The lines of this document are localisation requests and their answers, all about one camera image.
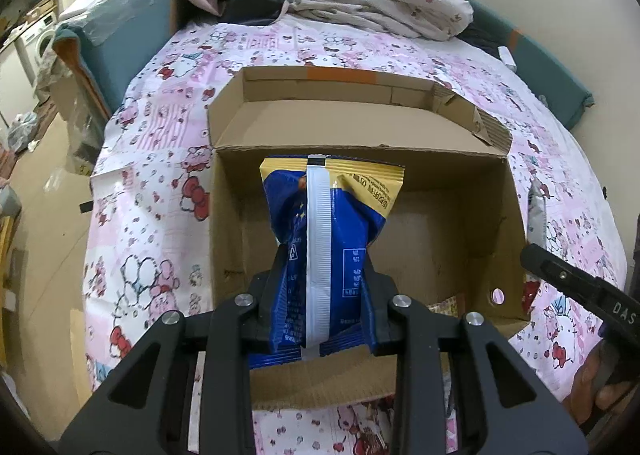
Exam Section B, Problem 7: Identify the wooden furniture frame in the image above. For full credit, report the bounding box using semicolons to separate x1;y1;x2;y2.
0;185;23;371

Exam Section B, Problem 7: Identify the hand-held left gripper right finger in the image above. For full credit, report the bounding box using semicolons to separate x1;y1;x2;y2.
359;255;589;455

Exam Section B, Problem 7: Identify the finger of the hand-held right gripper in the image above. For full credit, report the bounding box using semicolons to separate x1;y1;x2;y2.
520;242;603;303

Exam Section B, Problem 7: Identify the yellow striped snack packet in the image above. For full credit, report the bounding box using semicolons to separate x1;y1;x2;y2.
429;295;463;318

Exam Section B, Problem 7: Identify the pink cartoon print bedsheet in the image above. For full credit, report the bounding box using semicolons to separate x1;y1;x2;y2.
82;18;628;455

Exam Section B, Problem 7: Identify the silver snack packet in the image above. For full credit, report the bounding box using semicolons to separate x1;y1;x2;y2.
527;179;547;242

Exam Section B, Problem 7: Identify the blue snack packet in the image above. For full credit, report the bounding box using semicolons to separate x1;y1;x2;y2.
247;154;406;368

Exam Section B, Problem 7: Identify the dark cloth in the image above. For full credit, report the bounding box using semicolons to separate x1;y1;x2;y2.
457;22;506;56

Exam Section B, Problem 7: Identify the cardboard box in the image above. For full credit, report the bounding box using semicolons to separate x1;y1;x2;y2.
206;66;531;411

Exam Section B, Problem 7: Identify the white washing machine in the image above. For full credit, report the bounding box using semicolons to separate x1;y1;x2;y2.
22;12;60;68

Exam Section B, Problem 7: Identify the person's right hand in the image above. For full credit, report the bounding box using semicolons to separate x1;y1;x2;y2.
564;349;638;430

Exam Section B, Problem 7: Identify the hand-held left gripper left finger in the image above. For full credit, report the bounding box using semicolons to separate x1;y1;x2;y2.
57;242;297;455

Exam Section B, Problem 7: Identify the teal padded furniture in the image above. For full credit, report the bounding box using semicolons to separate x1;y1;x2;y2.
52;0;181;121

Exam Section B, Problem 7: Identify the clear plastic bag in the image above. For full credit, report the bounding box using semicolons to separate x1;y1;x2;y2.
6;111;41;153

